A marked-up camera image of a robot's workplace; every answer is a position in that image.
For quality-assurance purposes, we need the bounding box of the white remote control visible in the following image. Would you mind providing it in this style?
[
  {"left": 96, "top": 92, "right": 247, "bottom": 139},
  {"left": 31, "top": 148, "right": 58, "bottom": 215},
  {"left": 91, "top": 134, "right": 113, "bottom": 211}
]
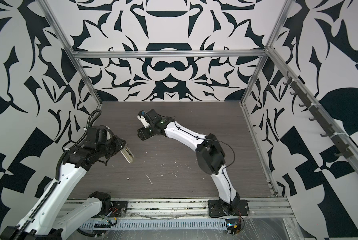
[{"left": 121, "top": 146, "right": 135, "bottom": 164}]

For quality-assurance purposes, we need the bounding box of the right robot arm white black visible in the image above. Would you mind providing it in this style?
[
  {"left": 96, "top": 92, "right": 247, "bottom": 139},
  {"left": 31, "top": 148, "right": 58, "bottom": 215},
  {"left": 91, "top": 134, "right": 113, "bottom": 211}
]
[{"left": 138, "top": 109, "right": 241, "bottom": 215}]

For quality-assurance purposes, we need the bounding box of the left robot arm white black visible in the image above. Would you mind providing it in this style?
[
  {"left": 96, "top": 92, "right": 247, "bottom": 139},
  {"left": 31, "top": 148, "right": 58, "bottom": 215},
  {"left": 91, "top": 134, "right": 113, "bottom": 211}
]
[{"left": 0, "top": 125, "right": 127, "bottom": 240}]

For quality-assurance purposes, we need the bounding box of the small green circuit board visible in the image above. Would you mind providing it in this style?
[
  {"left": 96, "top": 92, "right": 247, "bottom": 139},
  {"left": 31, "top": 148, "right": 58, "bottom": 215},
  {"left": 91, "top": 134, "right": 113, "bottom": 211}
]
[{"left": 226, "top": 218, "right": 245, "bottom": 235}]

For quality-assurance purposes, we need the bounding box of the black corrugated cable conduit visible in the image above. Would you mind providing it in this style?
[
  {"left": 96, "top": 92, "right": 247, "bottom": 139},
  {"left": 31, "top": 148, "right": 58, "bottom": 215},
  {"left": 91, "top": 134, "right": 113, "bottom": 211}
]
[{"left": 13, "top": 109, "right": 111, "bottom": 240}]

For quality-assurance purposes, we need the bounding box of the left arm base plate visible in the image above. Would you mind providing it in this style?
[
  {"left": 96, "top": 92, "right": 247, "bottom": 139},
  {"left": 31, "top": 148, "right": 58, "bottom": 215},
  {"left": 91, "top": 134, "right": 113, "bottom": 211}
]
[{"left": 102, "top": 201, "right": 128, "bottom": 218}]

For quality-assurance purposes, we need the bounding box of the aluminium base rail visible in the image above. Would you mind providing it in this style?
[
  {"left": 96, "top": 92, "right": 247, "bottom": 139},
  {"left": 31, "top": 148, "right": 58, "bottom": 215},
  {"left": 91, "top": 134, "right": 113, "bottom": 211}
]
[{"left": 58, "top": 197, "right": 295, "bottom": 221}]

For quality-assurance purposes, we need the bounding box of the white slotted cable duct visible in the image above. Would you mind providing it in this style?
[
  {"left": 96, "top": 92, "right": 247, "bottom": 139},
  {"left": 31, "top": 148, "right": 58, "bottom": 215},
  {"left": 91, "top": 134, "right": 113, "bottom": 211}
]
[{"left": 80, "top": 219, "right": 227, "bottom": 231}]

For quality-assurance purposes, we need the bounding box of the aluminium frame back bar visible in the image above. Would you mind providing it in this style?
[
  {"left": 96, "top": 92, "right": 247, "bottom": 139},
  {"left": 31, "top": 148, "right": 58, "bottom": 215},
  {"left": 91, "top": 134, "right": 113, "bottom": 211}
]
[{"left": 72, "top": 50, "right": 265, "bottom": 59}]

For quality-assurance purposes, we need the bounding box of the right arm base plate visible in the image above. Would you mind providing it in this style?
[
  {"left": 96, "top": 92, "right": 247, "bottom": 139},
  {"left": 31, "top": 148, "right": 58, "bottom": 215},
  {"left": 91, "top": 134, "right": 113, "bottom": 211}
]
[{"left": 208, "top": 200, "right": 250, "bottom": 218}]

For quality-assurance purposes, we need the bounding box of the black wall hook rack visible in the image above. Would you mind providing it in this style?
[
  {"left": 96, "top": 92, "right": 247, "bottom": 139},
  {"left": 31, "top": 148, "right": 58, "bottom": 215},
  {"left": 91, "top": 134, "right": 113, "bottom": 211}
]
[{"left": 283, "top": 72, "right": 354, "bottom": 159}]

